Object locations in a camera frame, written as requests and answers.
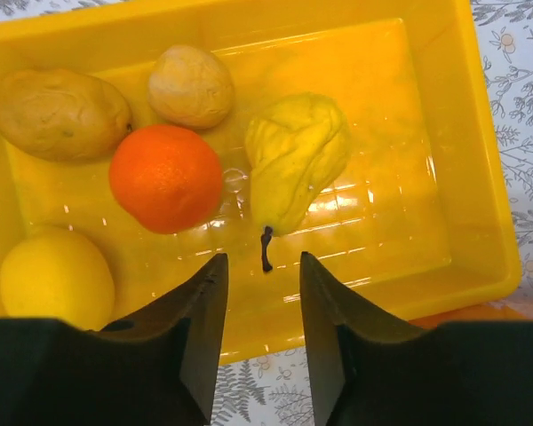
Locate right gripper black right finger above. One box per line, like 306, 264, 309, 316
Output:
299, 253, 533, 425

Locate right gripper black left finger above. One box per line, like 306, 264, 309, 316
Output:
0, 253, 228, 425

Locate smooth fake yellow lemon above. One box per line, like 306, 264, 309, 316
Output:
0, 227, 115, 331

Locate fake orange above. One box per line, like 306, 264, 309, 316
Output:
108, 124, 223, 234

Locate fake yellow pear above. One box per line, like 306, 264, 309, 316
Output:
244, 92, 352, 273

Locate fake yellow mango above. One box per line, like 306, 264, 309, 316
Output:
0, 69, 132, 162

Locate wrinkled fake yellow lemon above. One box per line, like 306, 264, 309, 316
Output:
147, 44, 235, 129

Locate orange plastic tub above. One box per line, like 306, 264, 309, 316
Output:
410, 303, 529, 329

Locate yellow plastic tray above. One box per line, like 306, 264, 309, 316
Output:
0, 1, 521, 363

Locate floral pattern table mat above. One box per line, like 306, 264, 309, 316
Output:
0, 0, 533, 426

